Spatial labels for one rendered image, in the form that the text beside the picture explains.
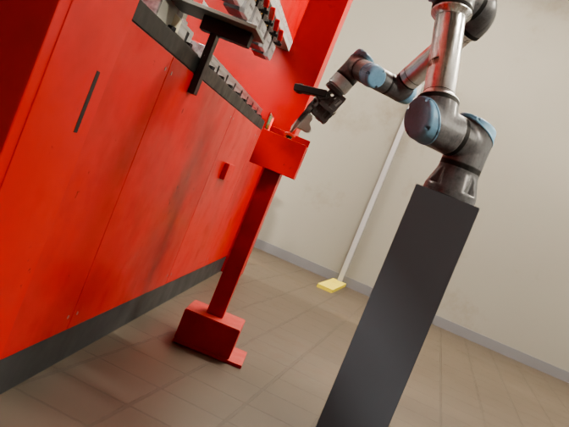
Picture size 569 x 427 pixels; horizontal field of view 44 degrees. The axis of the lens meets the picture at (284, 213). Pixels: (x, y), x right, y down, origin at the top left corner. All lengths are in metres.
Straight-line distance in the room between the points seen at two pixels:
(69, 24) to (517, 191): 5.17
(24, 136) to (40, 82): 0.07
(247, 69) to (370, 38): 2.13
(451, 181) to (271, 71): 2.38
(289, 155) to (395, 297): 0.67
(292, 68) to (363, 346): 2.49
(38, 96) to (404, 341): 1.28
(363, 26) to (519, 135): 1.57
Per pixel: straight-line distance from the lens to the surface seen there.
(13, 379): 1.70
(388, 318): 1.95
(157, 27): 1.61
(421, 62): 2.32
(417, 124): 1.91
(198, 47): 2.48
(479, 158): 2.00
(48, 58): 0.97
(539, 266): 5.94
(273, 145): 2.36
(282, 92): 4.17
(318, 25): 4.23
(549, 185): 5.96
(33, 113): 0.99
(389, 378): 1.98
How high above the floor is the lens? 0.66
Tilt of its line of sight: 3 degrees down
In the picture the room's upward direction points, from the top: 22 degrees clockwise
